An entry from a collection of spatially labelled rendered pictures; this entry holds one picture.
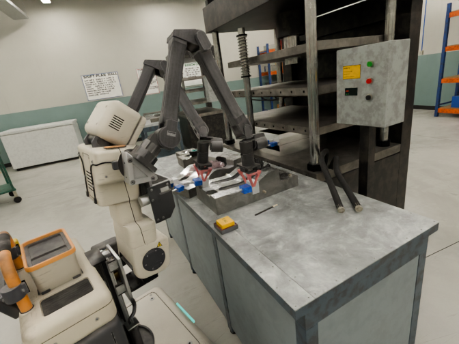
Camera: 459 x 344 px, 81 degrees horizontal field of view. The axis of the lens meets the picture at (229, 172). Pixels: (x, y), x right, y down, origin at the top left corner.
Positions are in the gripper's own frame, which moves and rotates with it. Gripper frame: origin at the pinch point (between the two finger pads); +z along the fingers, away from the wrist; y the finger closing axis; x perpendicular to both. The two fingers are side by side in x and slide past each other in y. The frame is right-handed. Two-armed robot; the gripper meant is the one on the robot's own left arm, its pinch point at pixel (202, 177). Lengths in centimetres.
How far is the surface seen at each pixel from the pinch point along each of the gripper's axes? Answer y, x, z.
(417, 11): 1, -148, -94
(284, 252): -61, -6, 4
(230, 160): 24.2, -30.2, 2.7
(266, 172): -17.1, -28.3, -5.9
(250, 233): -43.0, -3.3, 7.3
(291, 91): 25, -74, -41
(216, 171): 16.2, -16.6, 5.3
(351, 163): -12, -101, 0
